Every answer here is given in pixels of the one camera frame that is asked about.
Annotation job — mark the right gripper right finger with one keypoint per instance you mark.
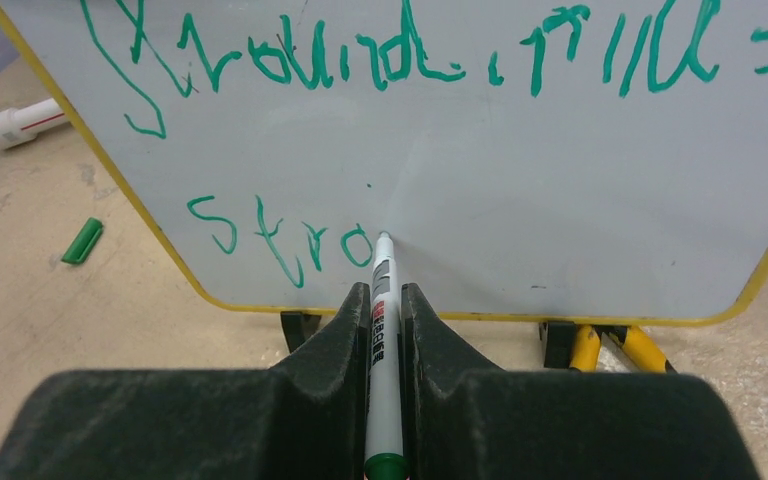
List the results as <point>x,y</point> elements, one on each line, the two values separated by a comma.
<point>445,432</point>

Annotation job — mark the yellow handled pliers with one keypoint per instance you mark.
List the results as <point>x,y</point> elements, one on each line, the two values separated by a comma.
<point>638,346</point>

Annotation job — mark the white PVC pipe frame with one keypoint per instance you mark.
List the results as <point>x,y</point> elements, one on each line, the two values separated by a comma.
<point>21,125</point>

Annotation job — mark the green marker cap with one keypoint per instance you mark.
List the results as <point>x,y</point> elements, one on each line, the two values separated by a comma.
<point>84,242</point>

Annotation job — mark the green whiteboard marker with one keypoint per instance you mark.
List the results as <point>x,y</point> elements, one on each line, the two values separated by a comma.
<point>384,450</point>

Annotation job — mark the yellow framed whiteboard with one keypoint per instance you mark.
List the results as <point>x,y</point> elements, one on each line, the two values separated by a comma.
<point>594,161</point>

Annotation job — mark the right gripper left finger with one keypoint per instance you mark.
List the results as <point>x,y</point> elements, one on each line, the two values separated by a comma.
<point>319,428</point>

